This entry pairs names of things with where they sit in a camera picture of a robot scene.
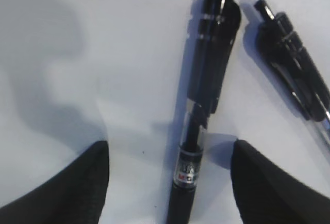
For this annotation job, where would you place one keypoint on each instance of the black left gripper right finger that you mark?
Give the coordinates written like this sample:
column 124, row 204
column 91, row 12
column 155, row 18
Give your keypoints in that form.
column 264, row 193

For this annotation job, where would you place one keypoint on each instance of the black pen across ruler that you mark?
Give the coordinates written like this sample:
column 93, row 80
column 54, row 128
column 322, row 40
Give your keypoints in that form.
column 217, row 30

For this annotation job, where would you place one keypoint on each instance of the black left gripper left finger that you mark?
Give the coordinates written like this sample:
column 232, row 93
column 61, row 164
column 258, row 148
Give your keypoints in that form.
column 76, row 194

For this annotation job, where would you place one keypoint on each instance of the black pen under ruler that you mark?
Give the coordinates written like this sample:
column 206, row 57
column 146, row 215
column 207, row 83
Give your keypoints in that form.
column 278, row 45

